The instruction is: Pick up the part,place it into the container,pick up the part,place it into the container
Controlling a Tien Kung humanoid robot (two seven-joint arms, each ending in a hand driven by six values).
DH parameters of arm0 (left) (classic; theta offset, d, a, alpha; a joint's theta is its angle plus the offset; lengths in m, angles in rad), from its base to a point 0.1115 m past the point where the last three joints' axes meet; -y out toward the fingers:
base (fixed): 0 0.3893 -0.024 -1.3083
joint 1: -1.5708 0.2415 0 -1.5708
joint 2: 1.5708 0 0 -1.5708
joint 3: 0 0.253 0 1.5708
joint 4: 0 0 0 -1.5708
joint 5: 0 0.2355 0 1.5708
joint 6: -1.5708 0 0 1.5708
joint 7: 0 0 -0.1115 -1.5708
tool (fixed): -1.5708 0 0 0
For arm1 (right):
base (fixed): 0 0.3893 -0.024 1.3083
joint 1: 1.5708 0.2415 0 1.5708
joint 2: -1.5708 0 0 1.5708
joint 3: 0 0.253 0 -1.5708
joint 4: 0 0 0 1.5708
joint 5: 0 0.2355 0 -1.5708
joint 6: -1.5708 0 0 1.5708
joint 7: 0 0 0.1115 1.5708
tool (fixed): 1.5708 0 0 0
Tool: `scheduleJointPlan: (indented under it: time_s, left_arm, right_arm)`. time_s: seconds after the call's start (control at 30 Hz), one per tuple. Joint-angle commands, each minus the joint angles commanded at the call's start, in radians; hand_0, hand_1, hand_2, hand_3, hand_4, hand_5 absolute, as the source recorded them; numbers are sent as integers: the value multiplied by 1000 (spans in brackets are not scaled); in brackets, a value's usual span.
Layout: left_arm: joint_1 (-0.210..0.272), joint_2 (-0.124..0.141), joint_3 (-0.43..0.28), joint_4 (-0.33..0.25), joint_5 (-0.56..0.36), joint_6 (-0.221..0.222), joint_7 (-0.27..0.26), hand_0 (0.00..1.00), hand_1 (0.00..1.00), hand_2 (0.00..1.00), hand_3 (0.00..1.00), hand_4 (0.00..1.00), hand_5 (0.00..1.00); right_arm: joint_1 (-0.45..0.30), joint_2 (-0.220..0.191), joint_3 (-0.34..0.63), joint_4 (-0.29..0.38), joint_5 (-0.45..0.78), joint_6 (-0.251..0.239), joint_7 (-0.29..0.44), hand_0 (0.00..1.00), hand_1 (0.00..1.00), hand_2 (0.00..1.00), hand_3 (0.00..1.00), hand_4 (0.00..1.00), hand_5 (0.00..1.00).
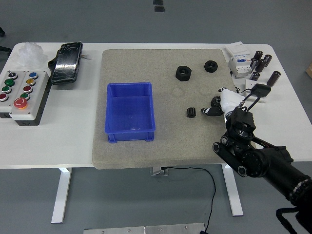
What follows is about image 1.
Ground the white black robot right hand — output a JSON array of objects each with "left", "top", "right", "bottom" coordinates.
[{"left": 200, "top": 87, "right": 245, "bottom": 121}]

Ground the small black hex nut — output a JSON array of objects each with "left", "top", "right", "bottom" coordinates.
[{"left": 203, "top": 59, "right": 219, "bottom": 73}]

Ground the large black hex nut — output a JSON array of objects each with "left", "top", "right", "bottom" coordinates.
[{"left": 175, "top": 65, "right": 192, "bottom": 81}]

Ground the blue plastic box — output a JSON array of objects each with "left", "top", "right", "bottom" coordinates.
[{"left": 104, "top": 82, "right": 156, "bottom": 143}]

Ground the button box with emergency stop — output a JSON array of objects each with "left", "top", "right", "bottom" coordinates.
[{"left": 9, "top": 70, "right": 51, "bottom": 122}]

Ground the white socket plate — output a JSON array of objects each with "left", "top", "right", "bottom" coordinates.
[{"left": 244, "top": 79, "right": 268, "bottom": 104}]

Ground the black plug adapter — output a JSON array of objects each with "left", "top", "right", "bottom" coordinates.
[{"left": 251, "top": 83, "right": 272, "bottom": 98}]

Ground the white circuit breaker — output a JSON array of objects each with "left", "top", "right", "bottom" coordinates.
[{"left": 224, "top": 41, "right": 253, "bottom": 79}]

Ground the grey-brown mat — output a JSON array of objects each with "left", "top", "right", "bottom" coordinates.
[{"left": 92, "top": 48, "right": 257, "bottom": 170}]

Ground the white table leg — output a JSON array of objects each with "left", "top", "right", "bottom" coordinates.
[
  {"left": 220, "top": 163, "right": 244, "bottom": 217},
  {"left": 50, "top": 167, "right": 73, "bottom": 224}
]

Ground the metal plate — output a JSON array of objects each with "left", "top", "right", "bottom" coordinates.
[{"left": 83, "top": 222, "right": 206, "bottom": 234}]

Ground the black film-wrapped package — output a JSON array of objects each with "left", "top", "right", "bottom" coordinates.
[{"left": 50, "top": 41, "right": 83, "bottom": 85}]

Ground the black base under button boxes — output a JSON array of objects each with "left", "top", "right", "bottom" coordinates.
[{"left": 0, "top": 72, "right": 51, "bottom": 127}]

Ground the white crumpled plastic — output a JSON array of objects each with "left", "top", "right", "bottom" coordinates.
[{"left": 13, "top": 41, "right": 49, "bottom": 69}]

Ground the black plug cord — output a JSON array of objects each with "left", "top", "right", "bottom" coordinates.
[{"left": 234, "top": 86, "right": 253, "bottom": 95}]

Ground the black power cable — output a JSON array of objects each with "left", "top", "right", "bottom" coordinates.
[{"left": 161, "top": 166, "right": 217, "bottom": 234}]

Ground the grey bracket under table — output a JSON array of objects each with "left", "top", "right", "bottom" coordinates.
[{"left": 149, "top": 167, "right": 169, "bottom": 177}]

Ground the button box with selector switch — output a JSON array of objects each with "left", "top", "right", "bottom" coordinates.
[{"left": 0, "top": 70, "right": 26, "bottom": 119}]

